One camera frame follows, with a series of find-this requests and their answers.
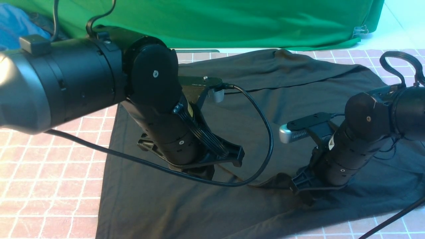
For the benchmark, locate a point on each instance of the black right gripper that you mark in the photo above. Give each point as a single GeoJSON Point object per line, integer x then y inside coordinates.
{"type": "Point", "coordinates": [335, 163]}

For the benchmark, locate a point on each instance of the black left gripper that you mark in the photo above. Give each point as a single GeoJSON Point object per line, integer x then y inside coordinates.
{"type": "Point", "coordinates": [181, 137]}

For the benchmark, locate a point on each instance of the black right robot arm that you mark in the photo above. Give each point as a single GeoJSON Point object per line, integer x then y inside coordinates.
{"type": "Point", "coordinates": [372, 119]}

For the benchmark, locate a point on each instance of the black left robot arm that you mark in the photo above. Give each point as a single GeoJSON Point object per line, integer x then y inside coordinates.
{"type": "Point", "coordinates": [45, 85]}

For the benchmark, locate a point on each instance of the green backdrop cloth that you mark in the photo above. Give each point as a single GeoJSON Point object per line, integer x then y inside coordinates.
{"type": "Point", "coordinates": [289, 24]}

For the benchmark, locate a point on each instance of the pink checkered tablecloth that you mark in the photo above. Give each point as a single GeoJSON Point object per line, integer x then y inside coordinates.
{"type": "Point", "coordinates": [50, 187]}

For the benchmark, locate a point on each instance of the dark gray crumpled garment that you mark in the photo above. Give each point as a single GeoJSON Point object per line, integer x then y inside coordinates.
{"type": "Point", "coordinates": [47, 25]}

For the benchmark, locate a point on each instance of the metal binder clip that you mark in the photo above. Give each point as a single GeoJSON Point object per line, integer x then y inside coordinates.
{"type": "Point", "coordinates": [360, 31]}

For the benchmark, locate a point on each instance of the blue crumpled garment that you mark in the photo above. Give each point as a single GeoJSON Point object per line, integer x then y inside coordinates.
{"type": "Point", "coordinates": [14, 23]}

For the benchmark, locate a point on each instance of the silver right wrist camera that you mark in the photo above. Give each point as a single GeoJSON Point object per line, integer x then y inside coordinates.
{"type": "Point", "coordinates": [317, 126]}

